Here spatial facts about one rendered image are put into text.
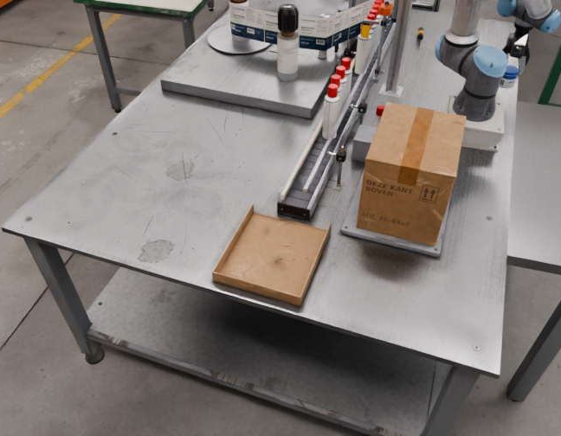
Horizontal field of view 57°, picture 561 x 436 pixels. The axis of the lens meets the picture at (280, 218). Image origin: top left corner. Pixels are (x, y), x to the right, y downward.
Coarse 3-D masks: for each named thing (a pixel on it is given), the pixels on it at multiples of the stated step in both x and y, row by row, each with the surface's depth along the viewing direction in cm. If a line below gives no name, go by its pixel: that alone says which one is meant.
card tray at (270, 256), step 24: (264, 216) 164; (240, 240) 157; (264, 240) 157; (288, 240) 157; (312, 240) 157; (216, 264) 145; (240, 264) 150; (264, 264) 150; (288, 264) 150; (312, 264) 150; (240, 288) 144; (264, 288) 140; (288, 288) 144
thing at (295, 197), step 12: (384, 36) 245; (372, 60) 228; (360, 84) 213; (324, 144) 184; (336, 144) 184; (312, 156) 179; (300, 168) 174; (312, 168) 174; (324, 168) 174; (300, 180) 170; (288, 192) 166; (300, 192) 165; (312, 192) 165; (288, 204) 161; (300, 204) 161
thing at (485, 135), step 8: (448, 104) 196; (496, 104) 195; (448, 112) 191; (496, 112) 191; (488, 120) 188; (496, 120) 188; (464, 128) 186; (472, 128) 185; (480, 128) 185; (488, 128) 185; (496, 128) 185; (464, 136) 188; (472, 136) 187; (480, 136) 186; (488, 136) 185; (496, 136) 184; (464, 144) 190; (472, 144) 190; (480, 144) 189; (488, 144) 188; (496, 144) 190
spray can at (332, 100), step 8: (328, 88) 173; (336, 88) 172; (328, 96) 175; (336, 96) 174; (328, 104) 175; (336, 104) 175; (328, 112) 178; (336, 112) 178; (328, 120) 180; (336, 120) 180; (328, 128) 182; (328, 136) 184; (336, 136) 187
